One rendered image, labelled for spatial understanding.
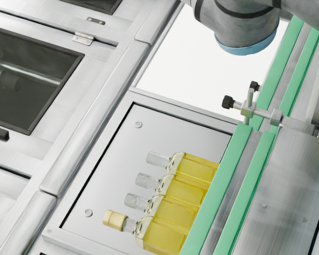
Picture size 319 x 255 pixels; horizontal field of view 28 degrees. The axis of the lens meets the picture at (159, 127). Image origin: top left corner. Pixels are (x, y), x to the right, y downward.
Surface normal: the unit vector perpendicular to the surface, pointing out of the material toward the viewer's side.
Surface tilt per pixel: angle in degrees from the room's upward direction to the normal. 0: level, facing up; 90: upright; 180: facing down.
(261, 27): 136
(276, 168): 90
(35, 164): 90
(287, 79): 90
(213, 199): 90
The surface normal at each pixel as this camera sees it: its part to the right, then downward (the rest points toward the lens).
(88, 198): -0.02, -0.61
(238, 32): -0.29, 0.87
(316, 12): -0.67, 0.61
